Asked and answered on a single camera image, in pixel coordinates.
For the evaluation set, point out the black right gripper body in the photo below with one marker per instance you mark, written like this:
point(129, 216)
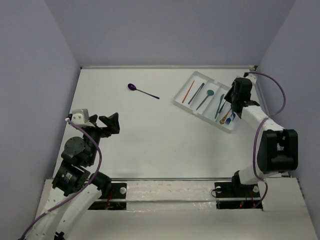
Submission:
point(231, 96)

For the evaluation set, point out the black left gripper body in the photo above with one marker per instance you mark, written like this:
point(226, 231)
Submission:
point(100, 126)

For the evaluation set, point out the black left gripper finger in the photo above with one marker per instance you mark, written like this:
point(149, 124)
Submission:
point(112, 125)
point(92, 121)

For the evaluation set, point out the teal plastic knife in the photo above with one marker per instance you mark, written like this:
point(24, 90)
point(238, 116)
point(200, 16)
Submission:
point(219, 105)

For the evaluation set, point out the blue metal fork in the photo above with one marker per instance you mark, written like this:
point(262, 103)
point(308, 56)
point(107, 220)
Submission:
point(230, 118)

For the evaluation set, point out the teal plastic spoon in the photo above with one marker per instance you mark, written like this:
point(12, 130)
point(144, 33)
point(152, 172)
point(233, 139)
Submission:
point(209, 93)

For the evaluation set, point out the gold metal fork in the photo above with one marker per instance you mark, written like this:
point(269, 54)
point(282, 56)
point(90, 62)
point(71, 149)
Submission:
point(223, 120)

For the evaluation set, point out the purple metal spoon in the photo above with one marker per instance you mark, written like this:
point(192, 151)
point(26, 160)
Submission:
point(132, 87)

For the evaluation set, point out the orange chopstick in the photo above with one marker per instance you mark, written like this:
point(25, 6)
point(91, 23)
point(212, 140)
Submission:
point(188, 91)

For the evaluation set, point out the iridescent metal fork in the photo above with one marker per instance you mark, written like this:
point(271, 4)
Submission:
point(222, 106)

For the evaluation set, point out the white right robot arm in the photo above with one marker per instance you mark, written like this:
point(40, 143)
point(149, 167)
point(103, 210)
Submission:
point(286, 160)

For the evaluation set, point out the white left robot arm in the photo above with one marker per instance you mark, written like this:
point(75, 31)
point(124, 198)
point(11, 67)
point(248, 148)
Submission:
point(78, 182)

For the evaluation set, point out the white divided utensil tray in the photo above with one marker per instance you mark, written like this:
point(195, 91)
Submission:
point(207, 111)

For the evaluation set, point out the white foam front board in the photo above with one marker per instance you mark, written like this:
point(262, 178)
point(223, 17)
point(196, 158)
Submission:
point(162, 209)

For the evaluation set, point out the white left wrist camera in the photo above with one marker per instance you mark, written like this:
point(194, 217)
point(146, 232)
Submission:
point(80, 117)

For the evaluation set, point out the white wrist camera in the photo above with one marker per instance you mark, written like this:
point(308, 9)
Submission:
point(251, 76)
point(80, 117)

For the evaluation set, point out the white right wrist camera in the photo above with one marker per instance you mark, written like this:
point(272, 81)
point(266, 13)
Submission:
point(251, 76)

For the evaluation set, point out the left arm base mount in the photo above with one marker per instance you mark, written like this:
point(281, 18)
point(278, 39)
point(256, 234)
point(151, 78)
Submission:
point(113, 193)

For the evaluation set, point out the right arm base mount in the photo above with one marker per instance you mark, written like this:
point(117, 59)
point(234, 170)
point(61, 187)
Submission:
point(229, 197)

